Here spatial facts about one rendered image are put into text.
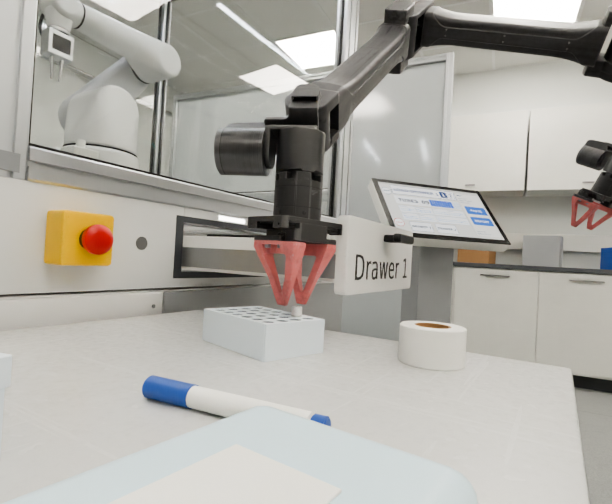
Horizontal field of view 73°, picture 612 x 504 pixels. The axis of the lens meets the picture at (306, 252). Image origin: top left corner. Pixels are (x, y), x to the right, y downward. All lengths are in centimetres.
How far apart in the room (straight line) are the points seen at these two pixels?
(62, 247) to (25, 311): 10
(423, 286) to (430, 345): 125
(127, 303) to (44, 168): 23
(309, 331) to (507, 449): 24
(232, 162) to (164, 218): 28
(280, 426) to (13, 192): 53
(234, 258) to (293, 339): 28
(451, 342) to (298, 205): 22
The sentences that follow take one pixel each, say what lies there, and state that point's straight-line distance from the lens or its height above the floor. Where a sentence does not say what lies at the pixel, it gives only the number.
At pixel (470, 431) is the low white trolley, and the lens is 31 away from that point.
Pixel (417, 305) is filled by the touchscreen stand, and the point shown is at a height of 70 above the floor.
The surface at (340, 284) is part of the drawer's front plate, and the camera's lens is 57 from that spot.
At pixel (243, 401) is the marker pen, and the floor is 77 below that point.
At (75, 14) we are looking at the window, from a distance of 75.
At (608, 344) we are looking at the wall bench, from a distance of 377.
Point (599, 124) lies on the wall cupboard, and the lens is 424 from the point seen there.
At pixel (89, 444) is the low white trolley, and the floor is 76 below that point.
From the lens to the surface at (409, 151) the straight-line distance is 253.
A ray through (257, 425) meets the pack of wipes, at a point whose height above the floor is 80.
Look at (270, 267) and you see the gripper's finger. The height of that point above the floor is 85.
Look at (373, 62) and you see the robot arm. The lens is 70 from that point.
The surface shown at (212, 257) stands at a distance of 73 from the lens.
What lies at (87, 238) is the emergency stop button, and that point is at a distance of 60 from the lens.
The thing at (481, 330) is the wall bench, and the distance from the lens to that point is 371.
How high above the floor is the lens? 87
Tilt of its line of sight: 1 degrees up
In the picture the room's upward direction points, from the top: 3 degrees clockwise
